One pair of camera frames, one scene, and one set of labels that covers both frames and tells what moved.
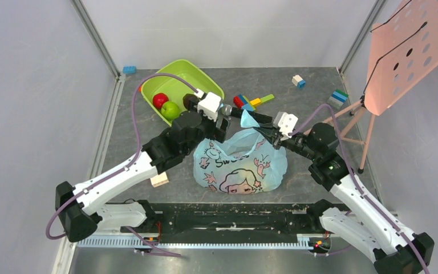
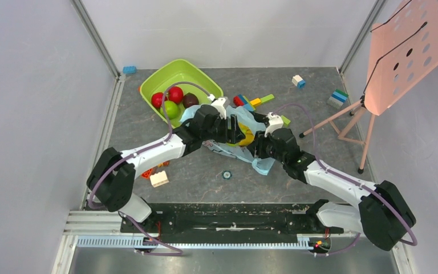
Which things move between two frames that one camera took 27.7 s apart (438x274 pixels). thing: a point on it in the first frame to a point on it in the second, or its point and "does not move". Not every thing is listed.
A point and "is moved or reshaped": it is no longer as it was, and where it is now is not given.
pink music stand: (416, 36) does not move
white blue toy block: (298, 81) does not move
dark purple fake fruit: (190, 101) does not move
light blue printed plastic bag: (245, 163) is moved or reshaped
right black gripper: (275, 137) to (262, 140)
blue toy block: (129, 69) does not move
